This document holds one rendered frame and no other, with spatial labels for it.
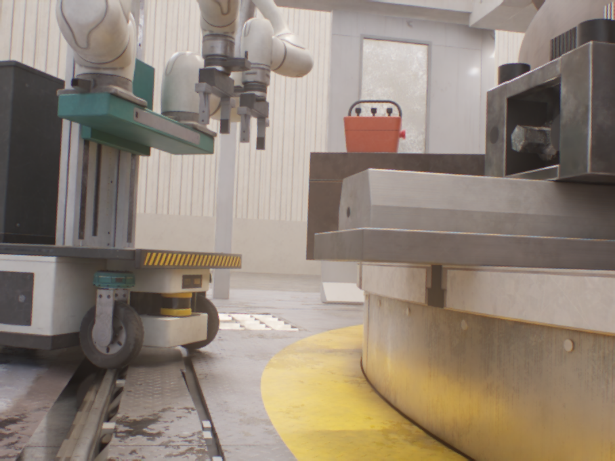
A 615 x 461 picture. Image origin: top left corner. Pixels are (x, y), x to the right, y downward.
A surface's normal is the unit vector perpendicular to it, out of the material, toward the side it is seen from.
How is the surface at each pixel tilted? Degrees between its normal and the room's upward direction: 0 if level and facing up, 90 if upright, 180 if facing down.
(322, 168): 90
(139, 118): 90
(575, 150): 90
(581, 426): 90
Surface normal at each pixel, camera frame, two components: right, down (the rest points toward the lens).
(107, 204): 0.95, 0.02
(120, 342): -0.32, -0.07
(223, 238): 0.19, -0.04
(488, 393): -0.97, -0.05
